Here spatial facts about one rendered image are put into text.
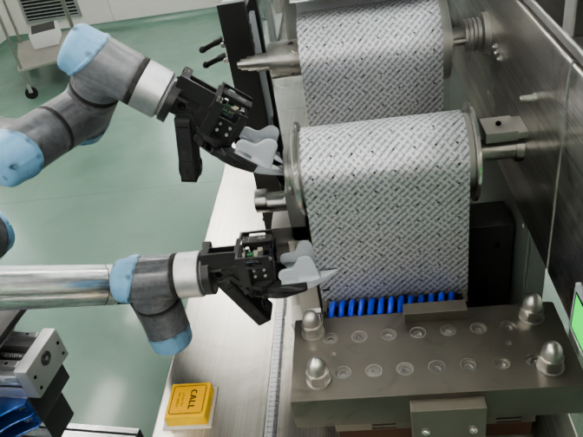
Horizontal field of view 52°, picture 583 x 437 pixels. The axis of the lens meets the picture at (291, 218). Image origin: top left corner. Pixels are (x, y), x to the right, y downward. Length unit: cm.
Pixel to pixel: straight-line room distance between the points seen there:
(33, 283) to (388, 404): 60
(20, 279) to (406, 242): 63
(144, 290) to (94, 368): 160
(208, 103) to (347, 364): 43
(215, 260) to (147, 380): 152
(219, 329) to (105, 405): 128
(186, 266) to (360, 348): 30
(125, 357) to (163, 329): 152
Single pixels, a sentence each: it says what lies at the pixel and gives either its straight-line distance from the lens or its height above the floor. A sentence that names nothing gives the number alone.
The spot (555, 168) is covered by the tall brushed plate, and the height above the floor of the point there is 130.
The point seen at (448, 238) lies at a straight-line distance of 94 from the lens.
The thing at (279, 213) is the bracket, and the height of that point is 114.
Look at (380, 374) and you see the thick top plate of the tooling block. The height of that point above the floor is 103.
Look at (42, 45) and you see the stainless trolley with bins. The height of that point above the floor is 28.
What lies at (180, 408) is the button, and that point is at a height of 92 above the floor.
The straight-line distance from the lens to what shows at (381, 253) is 95.
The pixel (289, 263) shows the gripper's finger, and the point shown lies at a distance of 99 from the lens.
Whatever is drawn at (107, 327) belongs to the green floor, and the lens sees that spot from 273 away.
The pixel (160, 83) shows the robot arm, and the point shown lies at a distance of 89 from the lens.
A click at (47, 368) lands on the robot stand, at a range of 156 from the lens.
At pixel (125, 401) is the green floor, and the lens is 240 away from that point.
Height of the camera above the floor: 172
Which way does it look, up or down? 35 degrees down
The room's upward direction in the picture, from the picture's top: 11 degrees counter-clockwise
